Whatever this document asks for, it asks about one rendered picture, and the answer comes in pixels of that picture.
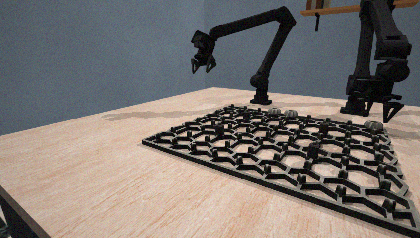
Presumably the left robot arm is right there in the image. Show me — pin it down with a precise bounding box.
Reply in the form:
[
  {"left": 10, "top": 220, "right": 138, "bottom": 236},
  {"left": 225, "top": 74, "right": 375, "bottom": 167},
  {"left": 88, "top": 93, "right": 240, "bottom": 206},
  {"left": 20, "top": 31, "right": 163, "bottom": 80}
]
[{"left": 340, "top": 0, "right": 412, "bottom": 116}]

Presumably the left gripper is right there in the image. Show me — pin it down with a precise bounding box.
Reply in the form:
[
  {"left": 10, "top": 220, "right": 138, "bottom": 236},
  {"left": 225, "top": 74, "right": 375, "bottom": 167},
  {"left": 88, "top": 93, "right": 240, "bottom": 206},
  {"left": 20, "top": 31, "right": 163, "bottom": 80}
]
[{"left": 357, "top": 82, "right": 404, "bottom": 123}]

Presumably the grey metal gear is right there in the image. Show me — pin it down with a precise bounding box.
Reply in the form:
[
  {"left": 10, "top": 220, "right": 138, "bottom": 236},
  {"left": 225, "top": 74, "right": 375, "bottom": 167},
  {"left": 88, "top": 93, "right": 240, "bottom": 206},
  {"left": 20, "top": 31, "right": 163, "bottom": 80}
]
[
  {"left": 364, "top": 120, "right": 383, "bottom": 130},
  {"left": 284, "top": 110, "right": 298, "bottom": 117},
  {"left": 268, "top": 108, "right": 281, "bottom": 115}
]

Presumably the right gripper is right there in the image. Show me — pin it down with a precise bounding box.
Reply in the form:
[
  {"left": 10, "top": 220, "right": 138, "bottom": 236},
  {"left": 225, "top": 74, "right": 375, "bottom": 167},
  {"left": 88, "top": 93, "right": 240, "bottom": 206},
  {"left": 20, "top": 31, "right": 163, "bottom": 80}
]
[{"left": 191, "top": 52, "right": 216, "bottom": 74}]

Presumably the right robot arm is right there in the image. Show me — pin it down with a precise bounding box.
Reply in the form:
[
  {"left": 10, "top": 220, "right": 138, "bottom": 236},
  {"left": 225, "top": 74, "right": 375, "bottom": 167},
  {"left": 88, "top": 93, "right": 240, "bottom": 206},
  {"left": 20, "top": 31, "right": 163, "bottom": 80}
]
[{"left": 191, "top": 6, "right": 297, "bottom": 105}]

